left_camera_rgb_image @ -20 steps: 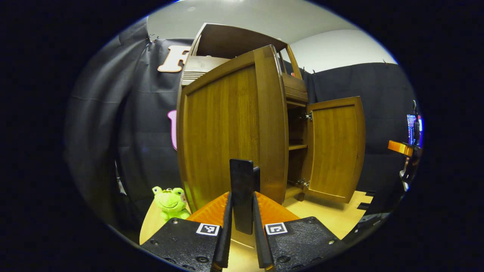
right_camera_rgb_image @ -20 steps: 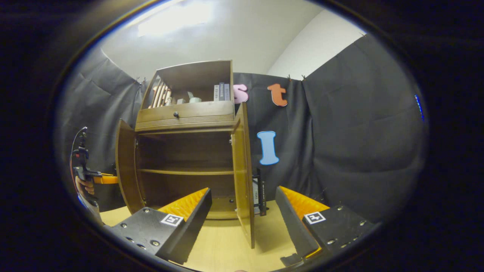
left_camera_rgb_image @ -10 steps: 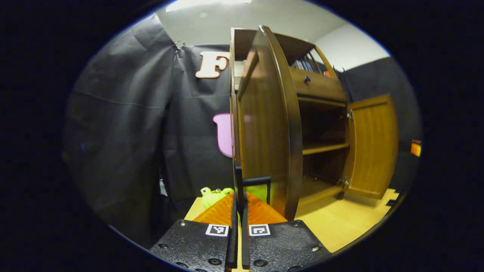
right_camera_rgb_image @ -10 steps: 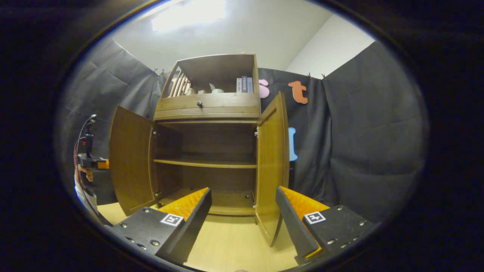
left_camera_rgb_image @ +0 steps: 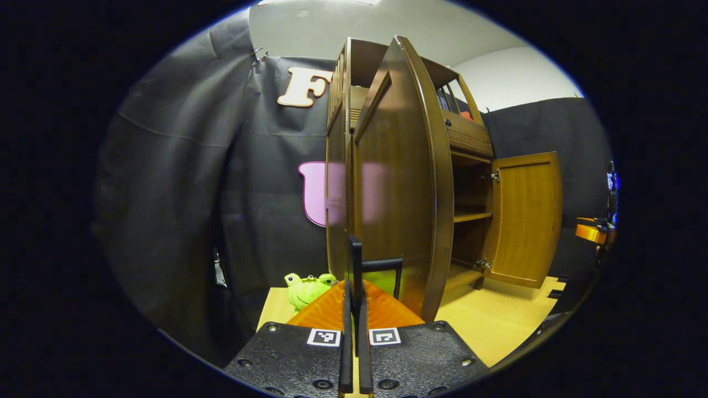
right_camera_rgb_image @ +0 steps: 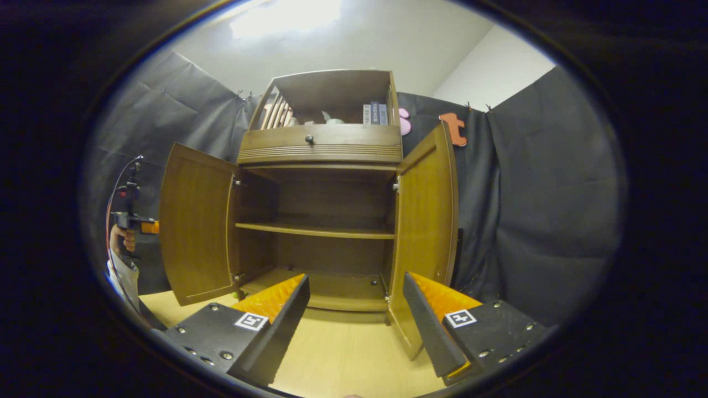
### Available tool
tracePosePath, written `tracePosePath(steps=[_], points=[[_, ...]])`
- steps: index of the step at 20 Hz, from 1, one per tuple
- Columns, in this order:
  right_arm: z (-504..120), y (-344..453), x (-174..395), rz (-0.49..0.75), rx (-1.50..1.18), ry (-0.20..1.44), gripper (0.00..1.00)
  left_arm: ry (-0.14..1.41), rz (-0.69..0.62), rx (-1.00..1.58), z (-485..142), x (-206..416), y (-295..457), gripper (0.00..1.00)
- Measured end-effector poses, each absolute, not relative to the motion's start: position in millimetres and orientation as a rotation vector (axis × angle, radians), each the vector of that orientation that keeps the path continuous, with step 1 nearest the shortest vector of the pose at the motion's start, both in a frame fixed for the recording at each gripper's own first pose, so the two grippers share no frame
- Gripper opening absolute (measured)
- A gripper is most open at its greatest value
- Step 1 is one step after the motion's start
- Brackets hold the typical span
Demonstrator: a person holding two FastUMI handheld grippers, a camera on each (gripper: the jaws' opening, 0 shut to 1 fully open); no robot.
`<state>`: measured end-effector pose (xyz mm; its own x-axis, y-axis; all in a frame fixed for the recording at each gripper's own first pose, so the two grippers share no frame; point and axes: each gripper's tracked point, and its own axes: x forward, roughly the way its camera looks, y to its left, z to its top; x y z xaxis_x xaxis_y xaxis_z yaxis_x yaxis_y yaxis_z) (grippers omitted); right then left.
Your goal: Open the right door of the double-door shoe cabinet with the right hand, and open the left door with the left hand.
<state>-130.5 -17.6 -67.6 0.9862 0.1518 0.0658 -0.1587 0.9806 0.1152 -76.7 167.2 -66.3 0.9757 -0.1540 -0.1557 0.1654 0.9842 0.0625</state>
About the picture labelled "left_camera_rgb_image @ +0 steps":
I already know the green frog plush toy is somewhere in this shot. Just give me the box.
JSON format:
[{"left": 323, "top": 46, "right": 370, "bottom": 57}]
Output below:
[{"left": 284, "top": 272, "right": 339, "bottom": 311}]

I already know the wooden double-door shoe cabinet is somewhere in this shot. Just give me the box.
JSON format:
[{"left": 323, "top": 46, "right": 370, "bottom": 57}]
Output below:
[{"left": 325, "top": 36, "right": 564, "bottom": 322}]

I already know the wooden shoe cabinet door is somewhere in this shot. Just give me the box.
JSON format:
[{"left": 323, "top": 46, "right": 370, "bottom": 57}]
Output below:
[
  {"left": 353, "top": 36, "right": 455, "bottom": 322},
  {"left": 483, "top": 152, "right": 564, "bottom": 289}
]

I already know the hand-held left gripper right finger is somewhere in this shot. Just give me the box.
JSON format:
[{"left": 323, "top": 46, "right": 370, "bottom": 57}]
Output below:
[{"left": 354, "top": 235, "right": 490, "bottom": 398}]

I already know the black backdrop cloth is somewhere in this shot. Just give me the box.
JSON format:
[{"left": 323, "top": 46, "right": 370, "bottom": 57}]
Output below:
[{"left": 93, "top": 8, "right": 615, "bottom": 368}]

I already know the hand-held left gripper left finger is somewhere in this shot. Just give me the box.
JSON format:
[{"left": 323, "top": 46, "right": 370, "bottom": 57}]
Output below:
[{"left": 224, "top": 235, "right": 356, "bottom": 398}]

